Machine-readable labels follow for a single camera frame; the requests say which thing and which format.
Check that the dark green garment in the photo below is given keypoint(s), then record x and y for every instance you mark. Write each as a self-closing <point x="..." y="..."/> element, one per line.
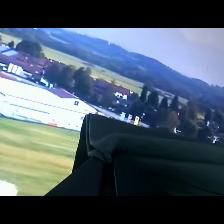
<point x="150" y="150"/>

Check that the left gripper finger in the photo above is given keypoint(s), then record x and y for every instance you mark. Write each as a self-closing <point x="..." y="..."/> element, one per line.
<point x="90" y="181"/>

